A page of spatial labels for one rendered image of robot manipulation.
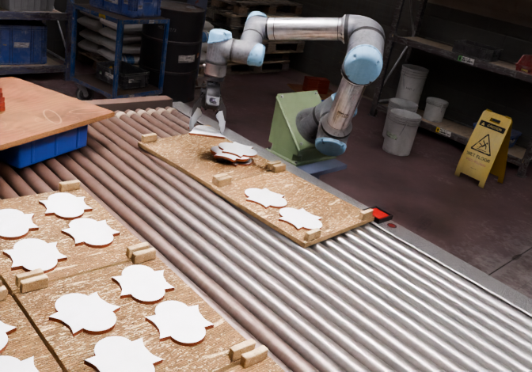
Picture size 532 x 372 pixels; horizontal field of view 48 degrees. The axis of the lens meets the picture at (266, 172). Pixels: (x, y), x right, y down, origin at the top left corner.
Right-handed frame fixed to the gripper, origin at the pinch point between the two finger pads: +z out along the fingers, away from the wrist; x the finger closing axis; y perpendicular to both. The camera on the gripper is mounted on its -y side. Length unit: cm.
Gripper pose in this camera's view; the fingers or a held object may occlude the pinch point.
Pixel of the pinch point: (206, 131)
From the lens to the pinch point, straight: 210.5
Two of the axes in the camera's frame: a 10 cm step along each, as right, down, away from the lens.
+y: -1.5, -3.9, 9.1
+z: -1.8, 9.1, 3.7
